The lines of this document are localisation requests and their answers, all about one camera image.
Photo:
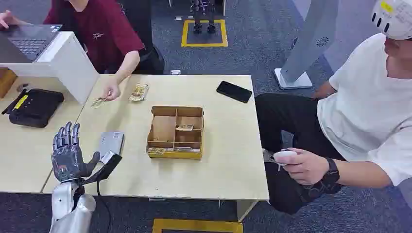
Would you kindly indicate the white floor stand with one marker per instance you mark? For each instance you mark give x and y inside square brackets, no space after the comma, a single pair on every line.
[305,48]

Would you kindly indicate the black wristwatch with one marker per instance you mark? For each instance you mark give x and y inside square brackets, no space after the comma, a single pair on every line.
[332,170]

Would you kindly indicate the brown wooden box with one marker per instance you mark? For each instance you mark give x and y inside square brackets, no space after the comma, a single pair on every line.
[5,82]

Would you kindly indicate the person's right hand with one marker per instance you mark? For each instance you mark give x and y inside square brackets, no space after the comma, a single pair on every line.
[7,18]

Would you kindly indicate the white handheld controller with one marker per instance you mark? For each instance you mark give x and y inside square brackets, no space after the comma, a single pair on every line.
[284,155]

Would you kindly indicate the wooden card box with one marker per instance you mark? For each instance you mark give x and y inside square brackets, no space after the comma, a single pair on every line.
[175,151]

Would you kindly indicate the person with headset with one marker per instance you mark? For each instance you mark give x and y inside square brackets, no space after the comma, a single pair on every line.
[354,122]

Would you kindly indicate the white headset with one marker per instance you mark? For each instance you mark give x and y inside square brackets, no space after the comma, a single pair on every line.
[394,17]

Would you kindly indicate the dark laptop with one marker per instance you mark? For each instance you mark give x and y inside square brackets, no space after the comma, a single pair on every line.
[27,41]

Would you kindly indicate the black robot legs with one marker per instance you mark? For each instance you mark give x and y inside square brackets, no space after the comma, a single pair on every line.
[203,17]

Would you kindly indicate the row of cards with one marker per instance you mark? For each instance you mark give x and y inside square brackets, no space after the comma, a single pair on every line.
[173,150]

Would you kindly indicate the yellow floor tape square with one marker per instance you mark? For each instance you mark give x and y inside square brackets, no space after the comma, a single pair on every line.
[196,224]
[183,33]

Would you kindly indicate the card with printed face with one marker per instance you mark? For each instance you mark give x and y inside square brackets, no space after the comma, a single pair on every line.
[185,127]

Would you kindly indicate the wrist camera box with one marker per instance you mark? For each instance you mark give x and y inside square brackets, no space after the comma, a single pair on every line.
[108,164]

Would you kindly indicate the black smartphone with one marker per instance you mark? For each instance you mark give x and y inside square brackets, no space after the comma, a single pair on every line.
[234,92]

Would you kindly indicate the white table leg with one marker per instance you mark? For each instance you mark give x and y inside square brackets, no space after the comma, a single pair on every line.
[246,209]

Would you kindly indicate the white desk partition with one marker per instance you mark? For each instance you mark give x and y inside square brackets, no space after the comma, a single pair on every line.
[69,67]

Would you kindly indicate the person's left hand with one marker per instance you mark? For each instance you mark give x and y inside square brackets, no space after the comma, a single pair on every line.
[305,167]
[111,90]

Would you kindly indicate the grey flat card case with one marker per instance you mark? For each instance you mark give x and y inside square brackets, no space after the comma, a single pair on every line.
[111,142]

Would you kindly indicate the black device with yellow label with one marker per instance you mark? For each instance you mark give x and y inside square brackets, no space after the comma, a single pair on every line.
[35,107]

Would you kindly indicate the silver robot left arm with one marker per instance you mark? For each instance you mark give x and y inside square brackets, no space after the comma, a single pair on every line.
[66,212]

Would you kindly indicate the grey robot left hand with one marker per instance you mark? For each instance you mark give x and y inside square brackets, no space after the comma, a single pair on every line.
[69,160]

